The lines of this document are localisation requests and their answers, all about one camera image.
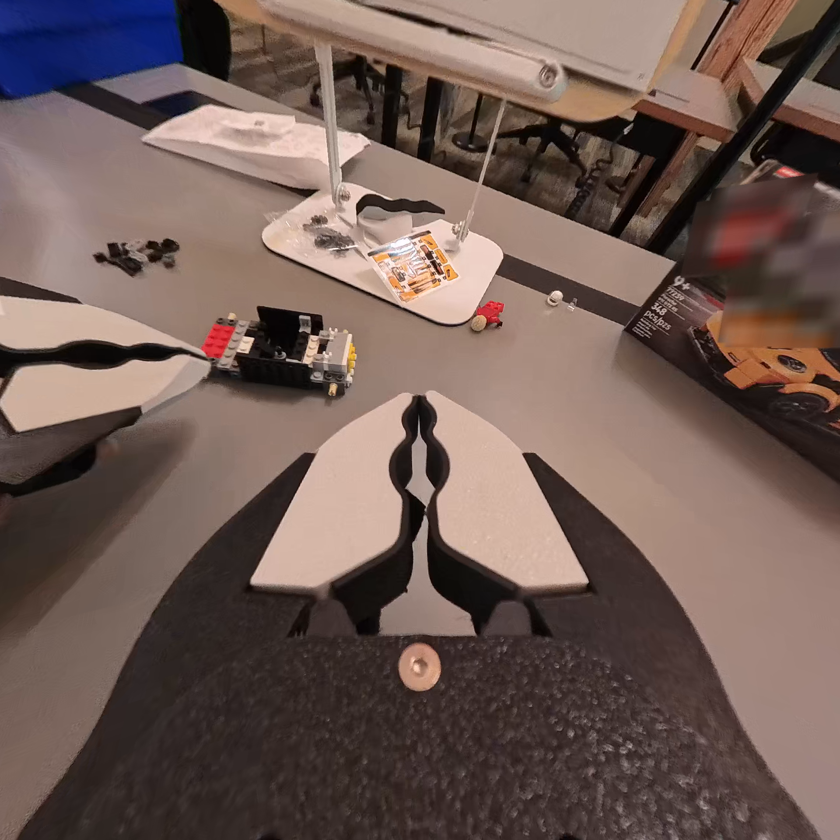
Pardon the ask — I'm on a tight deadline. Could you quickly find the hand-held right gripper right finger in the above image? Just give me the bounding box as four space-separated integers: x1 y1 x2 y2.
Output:
419 391 590 629

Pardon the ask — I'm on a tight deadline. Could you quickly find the black coiled cable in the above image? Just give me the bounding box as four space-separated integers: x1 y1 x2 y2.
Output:
567 151 608 221

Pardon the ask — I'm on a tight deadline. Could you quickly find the black metal pole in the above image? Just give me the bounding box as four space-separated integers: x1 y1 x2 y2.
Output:
646 0 840 253

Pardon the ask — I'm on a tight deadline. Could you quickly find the white book stand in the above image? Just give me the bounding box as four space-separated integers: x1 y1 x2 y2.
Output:
217 0 706 326

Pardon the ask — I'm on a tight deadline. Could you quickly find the black toy car set box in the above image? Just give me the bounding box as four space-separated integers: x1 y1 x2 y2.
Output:
623 164 840 483

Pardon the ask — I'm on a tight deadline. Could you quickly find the pile of small black toy pieces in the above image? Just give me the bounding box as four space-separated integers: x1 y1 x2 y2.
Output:
93 238 181 277

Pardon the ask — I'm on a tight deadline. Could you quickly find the clear plastic parts bag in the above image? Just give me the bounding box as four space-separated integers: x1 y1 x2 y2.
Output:
266 210 368 260

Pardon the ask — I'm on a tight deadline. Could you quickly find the blue plastic bin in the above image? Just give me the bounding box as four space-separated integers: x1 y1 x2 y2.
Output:
0 0 185 99

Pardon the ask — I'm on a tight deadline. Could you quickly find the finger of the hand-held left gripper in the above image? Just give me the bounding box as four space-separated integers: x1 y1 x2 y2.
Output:
0 295 211 362
0 354 212 435

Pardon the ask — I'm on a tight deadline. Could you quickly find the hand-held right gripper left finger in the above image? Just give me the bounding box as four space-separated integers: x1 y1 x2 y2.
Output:
251 392 425 634

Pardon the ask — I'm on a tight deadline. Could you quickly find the grey plate with wavy black edge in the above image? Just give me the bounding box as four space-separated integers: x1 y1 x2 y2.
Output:
354 193 447 244

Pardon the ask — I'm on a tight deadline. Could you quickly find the toy brick car model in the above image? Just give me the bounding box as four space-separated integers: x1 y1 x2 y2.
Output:
202 305 358 398

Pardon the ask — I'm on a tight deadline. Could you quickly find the printed white paper bag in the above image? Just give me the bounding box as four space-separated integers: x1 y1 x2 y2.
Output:
141 105 371 191

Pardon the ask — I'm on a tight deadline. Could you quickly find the wooden-top background desk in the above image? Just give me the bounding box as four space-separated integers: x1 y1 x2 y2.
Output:
610 0 840 237

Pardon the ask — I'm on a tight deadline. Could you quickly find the orange sticker sheet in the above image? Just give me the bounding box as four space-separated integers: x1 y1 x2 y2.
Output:
367 230 460 306

